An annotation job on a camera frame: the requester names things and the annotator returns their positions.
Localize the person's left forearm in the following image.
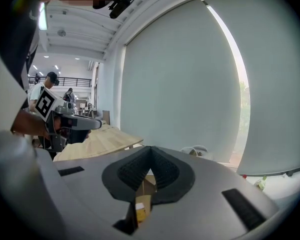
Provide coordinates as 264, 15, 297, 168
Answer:
11, 109, 51, 140

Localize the person's left hand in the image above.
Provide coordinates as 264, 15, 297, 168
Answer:
52, 115, 64, 136

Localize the black metal railing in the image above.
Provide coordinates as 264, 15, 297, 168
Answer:
28, 76, 93, 88

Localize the green plastic bottle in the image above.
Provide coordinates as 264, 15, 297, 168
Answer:
254, 175, 269, 190

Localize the long wooden table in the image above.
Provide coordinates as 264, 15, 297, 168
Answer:
53, 123, 144, 163

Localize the grey roller blind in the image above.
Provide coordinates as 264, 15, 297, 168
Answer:
120, 0, 251, 164
206, 0, 300, 177

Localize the white round basket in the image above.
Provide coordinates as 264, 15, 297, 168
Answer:
179, 144, 214, 161

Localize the round wooden side table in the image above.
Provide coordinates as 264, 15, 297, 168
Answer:
136, 173, 158, 197

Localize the long ceiling light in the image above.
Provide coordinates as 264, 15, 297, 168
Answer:
38, 2, 49, 31

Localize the distant wooden desk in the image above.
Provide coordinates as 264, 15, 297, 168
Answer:
76, 103, 98, 119

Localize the brown cardboard sheet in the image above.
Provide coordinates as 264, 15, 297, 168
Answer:
102, 110, 111, 126

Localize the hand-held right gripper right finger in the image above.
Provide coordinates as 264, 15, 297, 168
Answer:
133, 146, 280, 240

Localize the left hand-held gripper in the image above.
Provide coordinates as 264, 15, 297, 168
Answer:
34, 86, 103, 152

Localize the person's black shirt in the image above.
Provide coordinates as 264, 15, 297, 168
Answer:
0, 0, 42, 110

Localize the black head camera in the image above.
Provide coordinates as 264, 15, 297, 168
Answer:
109, 0, 137, 19

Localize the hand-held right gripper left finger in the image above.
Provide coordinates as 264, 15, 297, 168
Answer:
53, 146, 152, 227

